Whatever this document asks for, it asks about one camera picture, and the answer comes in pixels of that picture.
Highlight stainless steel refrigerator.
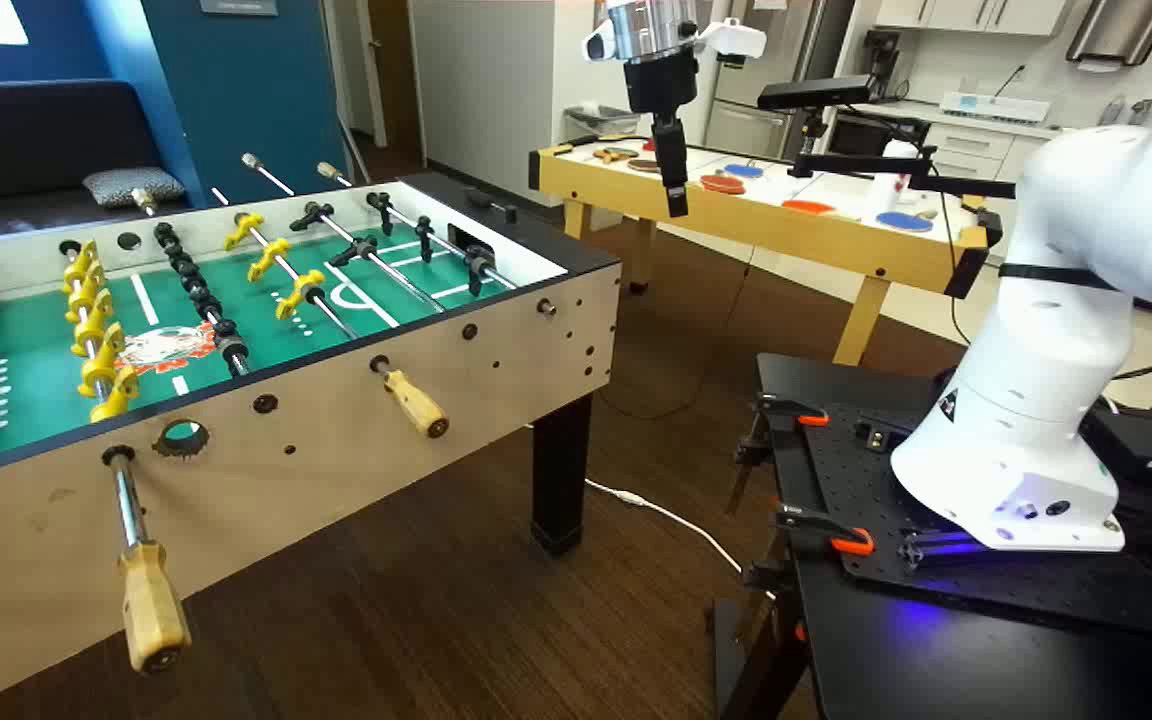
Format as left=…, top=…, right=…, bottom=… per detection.
left=703, top=0, right=863, bottom=169

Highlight black controller box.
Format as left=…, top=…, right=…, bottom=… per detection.
left=1081, top=397, right=1152, bottom=491

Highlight wooden foosball rod handle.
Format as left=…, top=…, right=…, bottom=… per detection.
left=381, top=366, right=455, bottom=443
left=113, top=538, right=196, bottom=675

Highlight brown wooden door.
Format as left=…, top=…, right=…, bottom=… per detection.
left=361, top=0, right=427, bottom=152

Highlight rod with three black players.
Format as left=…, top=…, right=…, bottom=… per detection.
left=313, top=158, right=525, bottom=299

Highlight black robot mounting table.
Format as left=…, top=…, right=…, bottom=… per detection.
left=712, top=350, right=1152, bottom=720

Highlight rod with three yellow players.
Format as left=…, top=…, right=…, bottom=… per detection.
left=210, top=184, right=399, bottom=386

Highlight rod with five yellow players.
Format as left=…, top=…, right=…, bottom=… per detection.
left=56, top=235, right=155, bottom=551

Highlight dark blue couch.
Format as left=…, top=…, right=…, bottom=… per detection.
left=0, top=76, right=196, bottom=242

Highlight black stereo camera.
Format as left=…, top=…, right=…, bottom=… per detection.
left=755, top=76, right=879, bottom=117

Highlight white kitchen cabinets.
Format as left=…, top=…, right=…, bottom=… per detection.
left=869, top=0, right=1071, bottom=41

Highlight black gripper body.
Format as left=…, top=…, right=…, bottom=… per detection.
left=620, top=47, right=703, bottom=121

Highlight grey pillow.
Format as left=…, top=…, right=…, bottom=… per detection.
left=79, top=166, right=193, bottom=212

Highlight light wooden table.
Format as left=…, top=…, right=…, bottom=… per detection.
left=530, top=134, right=996, bottom=371

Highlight rod with two black players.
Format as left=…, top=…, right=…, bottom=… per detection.
left=236, top=149, right=448, bottom=319

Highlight white kitchen counter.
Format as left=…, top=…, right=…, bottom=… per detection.
left=852, top=93, right=1066, bottom=184

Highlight rod with five black players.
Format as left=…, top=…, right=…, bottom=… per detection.
left=128, top=184, right=255, bottom=381

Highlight black clamp with orange tip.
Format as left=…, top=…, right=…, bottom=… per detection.
left=775, top=501, right=879, bottom=564
left=730, top=397, right=838, bottom=522

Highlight white floor cable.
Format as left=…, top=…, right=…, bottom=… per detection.
left=584, top=473, right=751, bottom=582

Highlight silver range hood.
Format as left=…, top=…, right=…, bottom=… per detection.
left=1066, top=0, right=1152, bottom=74

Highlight black camera stand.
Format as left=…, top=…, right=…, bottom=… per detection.
left=788, top=106, right=1026, bottom=206

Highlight foosball table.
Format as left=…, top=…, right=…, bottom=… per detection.
left=0, top=166, right=630, bottom=720

